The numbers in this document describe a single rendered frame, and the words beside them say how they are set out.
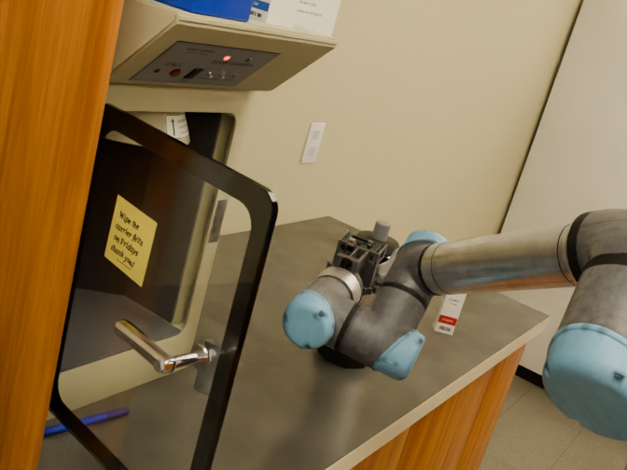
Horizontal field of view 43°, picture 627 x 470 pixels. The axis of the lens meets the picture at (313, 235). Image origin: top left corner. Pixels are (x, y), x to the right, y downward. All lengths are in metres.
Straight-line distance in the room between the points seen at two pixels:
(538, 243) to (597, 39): 2.92
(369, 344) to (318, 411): 0.23
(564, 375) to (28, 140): 0.60
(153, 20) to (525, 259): 0.51
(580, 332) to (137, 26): 0.55
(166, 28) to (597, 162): 3.13
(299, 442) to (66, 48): 0.66
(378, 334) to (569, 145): 2.84
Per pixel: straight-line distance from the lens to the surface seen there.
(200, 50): 0.93
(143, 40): 0.88
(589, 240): 0.91
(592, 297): 0.83
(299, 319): 1.10
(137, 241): 0.87
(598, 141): 3.84
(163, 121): 1.09
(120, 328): 0.82
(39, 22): 0.88
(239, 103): 1.16
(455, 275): 1.07
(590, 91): 3.85
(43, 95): 0.87
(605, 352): 0.79
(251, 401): 1.28
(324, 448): 1.22
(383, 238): 1.41
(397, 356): 1.10
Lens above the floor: 1.58
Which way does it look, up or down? 17 degrees down
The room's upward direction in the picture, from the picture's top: 16 degrees clockwise
